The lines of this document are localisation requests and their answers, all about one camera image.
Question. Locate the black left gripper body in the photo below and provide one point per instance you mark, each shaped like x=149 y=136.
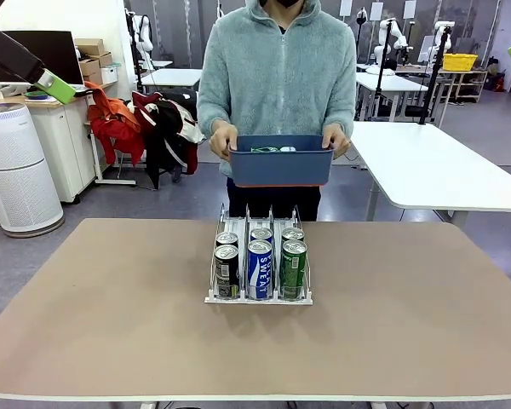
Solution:
x=8 y=51

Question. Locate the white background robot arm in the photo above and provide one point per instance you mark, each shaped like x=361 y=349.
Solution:
x=446 y=24
x=385 y=38
x=144 y=38

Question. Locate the person's left forearm teal sleeve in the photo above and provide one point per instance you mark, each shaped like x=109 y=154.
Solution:
x=340 y=111

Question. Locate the person's right forearm teal sleeve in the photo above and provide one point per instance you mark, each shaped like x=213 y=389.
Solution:
x=213 y=111

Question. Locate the person's right hand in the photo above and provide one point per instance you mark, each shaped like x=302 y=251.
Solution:
x=221 y=142

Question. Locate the person's left hand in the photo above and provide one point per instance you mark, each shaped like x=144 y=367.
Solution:
x=340 y=138

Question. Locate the green round dish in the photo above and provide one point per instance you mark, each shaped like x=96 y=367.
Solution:
x=35 y=95

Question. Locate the brown cardboard box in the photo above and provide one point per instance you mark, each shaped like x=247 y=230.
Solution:
x=94 y=78
x=89 y=46
x=89 y=66
x=105 y=59

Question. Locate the red fire extinguisher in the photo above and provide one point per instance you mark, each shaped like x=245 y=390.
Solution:
x=499 y=83

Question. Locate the black computer monitor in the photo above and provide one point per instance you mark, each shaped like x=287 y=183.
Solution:
x=55 y=51

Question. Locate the small white box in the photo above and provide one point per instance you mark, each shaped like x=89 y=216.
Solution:
x=109 y=75

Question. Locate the white cabinet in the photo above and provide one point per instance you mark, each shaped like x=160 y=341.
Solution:
x=64 y=145

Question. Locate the wooden background table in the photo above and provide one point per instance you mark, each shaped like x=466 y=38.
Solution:
x=468 y=76

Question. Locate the yellow plastic crate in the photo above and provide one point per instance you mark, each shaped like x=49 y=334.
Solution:
x=460 y=61

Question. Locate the orange red jacket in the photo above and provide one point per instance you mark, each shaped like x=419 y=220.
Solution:
x=115 y=123

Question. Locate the black tripod pole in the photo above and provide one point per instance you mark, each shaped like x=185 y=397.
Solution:
x=434 y=76

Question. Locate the white air purifier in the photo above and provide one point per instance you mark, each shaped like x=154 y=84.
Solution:
x=17 y=170

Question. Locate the white background table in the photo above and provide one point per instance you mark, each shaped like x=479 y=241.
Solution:
x=170 y=76

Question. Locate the black jacket red lining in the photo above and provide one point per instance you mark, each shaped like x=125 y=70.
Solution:
x=166 y=132

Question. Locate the white table black legs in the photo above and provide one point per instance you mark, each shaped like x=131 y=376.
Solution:
x=392 y=83

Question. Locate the large white table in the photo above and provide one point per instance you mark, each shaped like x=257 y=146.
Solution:
x=443 y=166

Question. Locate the person in teal fleece hoodie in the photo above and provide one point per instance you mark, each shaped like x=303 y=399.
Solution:
x=281 y=76

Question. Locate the black coffee can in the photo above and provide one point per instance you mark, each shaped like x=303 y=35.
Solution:
x=225 y=272
x=227 y=238

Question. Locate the white desk leg frame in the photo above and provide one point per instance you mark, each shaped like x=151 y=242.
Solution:
x=99 y=164

